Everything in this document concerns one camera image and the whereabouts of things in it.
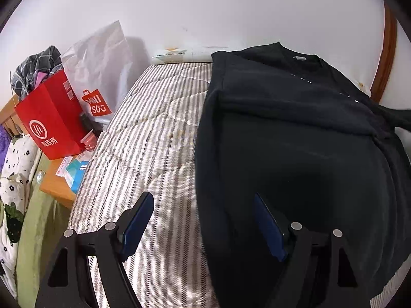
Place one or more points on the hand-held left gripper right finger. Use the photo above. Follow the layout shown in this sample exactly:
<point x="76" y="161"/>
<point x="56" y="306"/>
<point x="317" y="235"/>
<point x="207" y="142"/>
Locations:
<point x="269" y="227"/>

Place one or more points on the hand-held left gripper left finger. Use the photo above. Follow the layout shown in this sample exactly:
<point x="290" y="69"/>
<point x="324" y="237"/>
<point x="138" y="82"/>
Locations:
<point x="138" y="226"/>

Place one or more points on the black sweater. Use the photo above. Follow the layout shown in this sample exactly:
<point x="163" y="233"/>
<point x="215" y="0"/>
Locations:
<point x="289" y="134"/>

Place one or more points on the small blue and white boxes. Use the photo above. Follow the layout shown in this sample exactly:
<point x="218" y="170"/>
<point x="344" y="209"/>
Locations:
<point x="77" y="171"/>

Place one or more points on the striped quilted mattress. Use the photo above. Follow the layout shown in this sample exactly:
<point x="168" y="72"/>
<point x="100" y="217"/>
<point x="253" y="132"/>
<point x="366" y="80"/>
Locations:
<point x="144" y="134"/>

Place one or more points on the wooden nightstand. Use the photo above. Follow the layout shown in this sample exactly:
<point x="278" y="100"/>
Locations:
<point x="54" y="186"/>

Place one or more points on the white red paper card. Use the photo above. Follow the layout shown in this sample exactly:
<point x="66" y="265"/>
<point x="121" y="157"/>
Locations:
<point x="64" y="166"/>

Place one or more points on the green blanket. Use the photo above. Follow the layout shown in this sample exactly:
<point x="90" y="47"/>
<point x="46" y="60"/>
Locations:
<point x="41" y="231"/>

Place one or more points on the pink cap bottle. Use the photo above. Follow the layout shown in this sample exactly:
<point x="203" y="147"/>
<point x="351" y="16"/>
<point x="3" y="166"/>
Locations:
<point x="88" y="141"/>

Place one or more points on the small black object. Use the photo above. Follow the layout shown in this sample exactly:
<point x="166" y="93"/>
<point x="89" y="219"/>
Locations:
<point x="86" y="122"/>

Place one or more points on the white flower print bedding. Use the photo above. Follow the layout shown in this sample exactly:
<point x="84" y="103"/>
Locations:
<point x="19" y="157"/>

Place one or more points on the red paper bag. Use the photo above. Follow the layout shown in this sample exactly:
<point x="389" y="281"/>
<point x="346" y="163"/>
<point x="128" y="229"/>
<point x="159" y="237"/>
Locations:
<point x="48" y="115"/>

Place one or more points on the purple cloth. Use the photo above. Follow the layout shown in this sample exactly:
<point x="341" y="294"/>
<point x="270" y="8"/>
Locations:
<point x="4" y="144"/>

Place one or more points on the white flower print sheet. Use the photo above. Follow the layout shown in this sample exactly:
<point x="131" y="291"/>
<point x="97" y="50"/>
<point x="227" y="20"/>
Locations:
<point x="167" y="57"/>

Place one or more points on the grey plaid cloth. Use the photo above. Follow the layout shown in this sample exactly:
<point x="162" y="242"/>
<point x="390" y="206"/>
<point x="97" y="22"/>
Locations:
<point x="38" y="64"/>

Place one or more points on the wooden bed frame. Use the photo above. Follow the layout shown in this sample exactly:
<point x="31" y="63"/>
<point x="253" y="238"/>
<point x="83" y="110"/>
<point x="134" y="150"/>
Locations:
<point x="8" y="112"/>

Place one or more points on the brown wooden door frame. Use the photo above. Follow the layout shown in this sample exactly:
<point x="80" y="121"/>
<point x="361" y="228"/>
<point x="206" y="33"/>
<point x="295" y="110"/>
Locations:
<point x="385" y="54"/>

